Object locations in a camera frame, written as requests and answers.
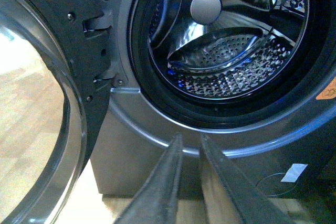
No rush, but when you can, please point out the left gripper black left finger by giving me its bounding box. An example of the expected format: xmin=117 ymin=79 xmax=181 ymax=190
xmin=115 ymin=133 xmax=183 ymax=223

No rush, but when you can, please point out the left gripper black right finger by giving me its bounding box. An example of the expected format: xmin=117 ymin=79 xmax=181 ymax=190
xmin=199 ymin=135 xmax=291 ymax=223

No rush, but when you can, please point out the grey front-load washing machine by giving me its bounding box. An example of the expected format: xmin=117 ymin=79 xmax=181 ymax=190
xmin=91 ymin=0 xmax=335 ymax=198

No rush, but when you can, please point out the washing machine round door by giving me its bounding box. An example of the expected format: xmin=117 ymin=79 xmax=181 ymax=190
xmin=1 ymin=0 xmax=110 ymax=223

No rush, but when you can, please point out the white tape piece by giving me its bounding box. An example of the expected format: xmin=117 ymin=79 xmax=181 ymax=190
xmin=281 ymin=164 xmax=308 ymax=183

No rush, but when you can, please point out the orange warning sticker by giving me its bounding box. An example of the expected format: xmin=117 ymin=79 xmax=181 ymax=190
xmin=315 ymin=74 xmax=336 ymax=100

